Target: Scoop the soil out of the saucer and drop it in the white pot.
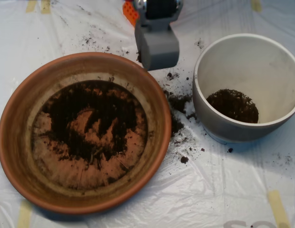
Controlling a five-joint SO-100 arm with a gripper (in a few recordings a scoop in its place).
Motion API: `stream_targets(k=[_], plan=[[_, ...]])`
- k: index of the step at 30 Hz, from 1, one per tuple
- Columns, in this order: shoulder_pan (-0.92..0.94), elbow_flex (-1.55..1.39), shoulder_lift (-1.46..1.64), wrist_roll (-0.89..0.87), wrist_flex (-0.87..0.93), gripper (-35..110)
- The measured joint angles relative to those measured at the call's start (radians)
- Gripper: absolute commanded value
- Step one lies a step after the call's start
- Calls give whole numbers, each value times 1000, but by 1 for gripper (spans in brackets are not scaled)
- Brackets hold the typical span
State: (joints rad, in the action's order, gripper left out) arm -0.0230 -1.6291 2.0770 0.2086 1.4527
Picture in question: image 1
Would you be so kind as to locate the white ceramic pot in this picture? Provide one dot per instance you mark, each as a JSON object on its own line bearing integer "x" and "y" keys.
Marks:
{"x": 233, "y": 133}

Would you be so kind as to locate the grey gripper black servo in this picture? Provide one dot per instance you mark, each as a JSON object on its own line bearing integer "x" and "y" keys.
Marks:
{"x": 159, "y": 48}

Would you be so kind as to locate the beige masking tape strip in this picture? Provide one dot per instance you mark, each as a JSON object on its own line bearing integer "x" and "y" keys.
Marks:
{"x": 24, "y": 216}
{"x": 256, "y": 4}
{"x": 46, "y": 6}
{"x": 31, "y": 6}
{"x": 278, "y": 209}

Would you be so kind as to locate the clear plastic sheet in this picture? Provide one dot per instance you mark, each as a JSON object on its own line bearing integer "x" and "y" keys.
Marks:
{"x": 209, "y": 190}

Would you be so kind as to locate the spilled soil pile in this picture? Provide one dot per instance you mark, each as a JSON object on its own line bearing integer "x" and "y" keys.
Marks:
{"x": 178, "y": 101}

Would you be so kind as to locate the terracotta saucer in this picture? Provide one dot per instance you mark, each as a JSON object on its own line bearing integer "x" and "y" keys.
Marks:
{"x": 85, "y": 206}

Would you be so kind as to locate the dark soil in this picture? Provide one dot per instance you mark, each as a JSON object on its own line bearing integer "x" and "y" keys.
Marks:
{"x": 61, "y": 111}
{"x": 233, "y": 107}

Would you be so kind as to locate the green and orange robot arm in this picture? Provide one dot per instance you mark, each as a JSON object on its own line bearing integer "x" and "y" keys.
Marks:
{"x": 129, "y": 12}

